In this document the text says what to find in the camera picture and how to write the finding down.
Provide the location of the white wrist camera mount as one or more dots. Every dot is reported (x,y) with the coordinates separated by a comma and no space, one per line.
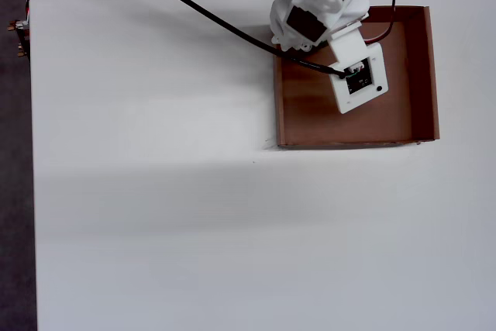
(350,48)

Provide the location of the brown cardboard box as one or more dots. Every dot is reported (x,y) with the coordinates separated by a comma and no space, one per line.
(310,114)

